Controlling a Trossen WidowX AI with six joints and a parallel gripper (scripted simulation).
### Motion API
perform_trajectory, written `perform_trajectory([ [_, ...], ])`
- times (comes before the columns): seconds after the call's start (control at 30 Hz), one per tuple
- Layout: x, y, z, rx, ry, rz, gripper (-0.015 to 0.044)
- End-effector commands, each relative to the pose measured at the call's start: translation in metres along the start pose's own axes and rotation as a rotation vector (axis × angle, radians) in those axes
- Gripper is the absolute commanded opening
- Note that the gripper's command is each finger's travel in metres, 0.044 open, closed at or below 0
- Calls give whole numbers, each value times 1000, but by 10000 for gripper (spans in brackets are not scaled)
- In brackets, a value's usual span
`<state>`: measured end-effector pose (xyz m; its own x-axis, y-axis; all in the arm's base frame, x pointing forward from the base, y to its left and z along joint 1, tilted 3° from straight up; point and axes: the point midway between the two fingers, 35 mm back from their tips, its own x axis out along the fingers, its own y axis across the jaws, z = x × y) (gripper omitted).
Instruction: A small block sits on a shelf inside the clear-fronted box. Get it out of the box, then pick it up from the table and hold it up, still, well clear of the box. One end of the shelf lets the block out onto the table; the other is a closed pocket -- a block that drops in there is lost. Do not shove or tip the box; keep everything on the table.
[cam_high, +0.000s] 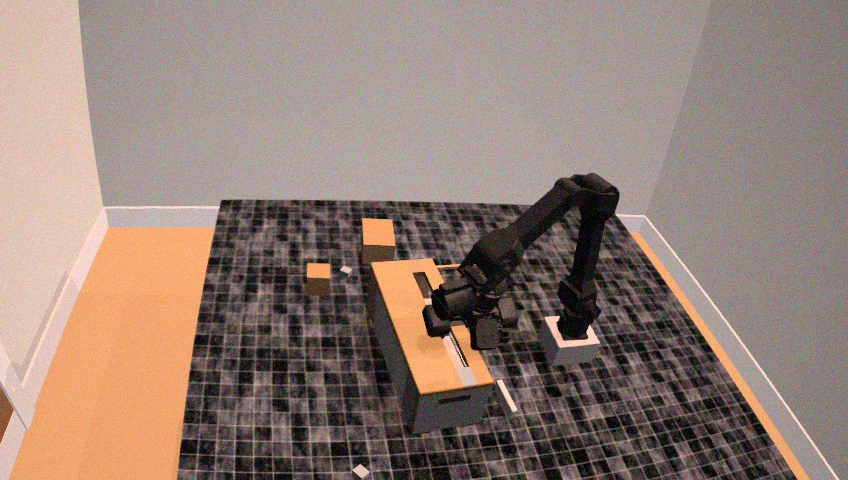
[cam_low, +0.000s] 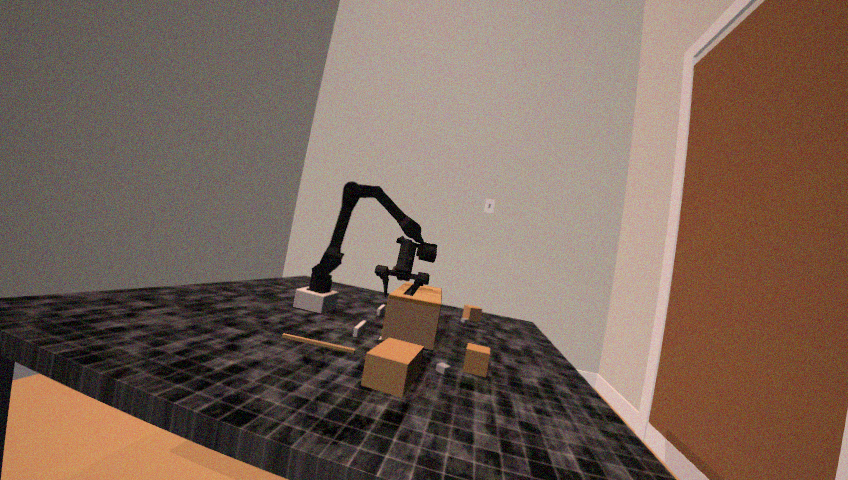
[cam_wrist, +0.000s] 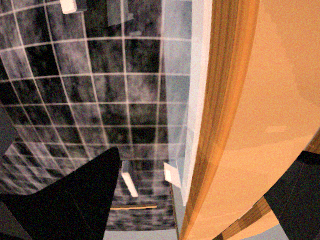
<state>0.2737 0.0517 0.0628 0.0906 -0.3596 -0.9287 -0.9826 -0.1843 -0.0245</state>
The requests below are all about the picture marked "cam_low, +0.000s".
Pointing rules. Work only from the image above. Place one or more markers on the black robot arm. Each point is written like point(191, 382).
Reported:
point(321, 281)

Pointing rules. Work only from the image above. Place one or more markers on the long thin wooden stick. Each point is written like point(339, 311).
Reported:
point(316, 342)

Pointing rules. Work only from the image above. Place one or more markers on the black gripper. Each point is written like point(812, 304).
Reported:
point(404, 267)

